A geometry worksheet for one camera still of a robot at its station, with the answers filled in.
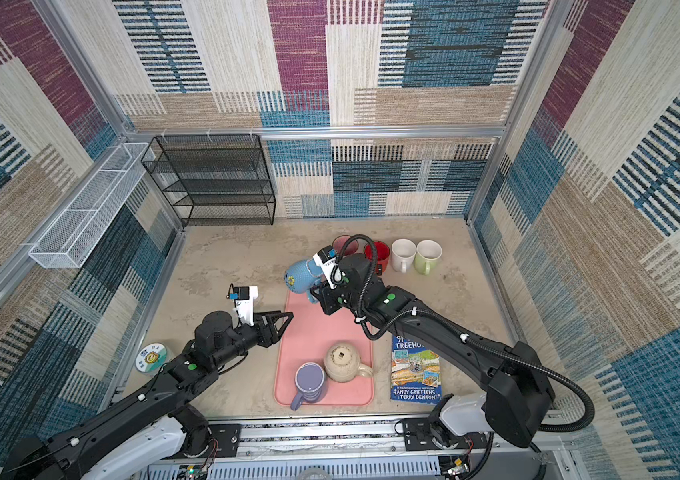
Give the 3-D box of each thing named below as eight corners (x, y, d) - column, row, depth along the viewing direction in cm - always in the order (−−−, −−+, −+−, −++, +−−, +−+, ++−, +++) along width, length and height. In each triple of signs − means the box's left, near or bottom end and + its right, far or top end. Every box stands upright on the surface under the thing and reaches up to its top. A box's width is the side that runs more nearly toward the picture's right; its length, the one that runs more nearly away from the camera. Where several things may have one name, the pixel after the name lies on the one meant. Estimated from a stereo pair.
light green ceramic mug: (404, 273, 106) (409, 255, 98) (418, 253, 111) (424, 235, 104) (424, 284, 103) (431, 266, 95) (438, 263, 109) (445, 245, 101)
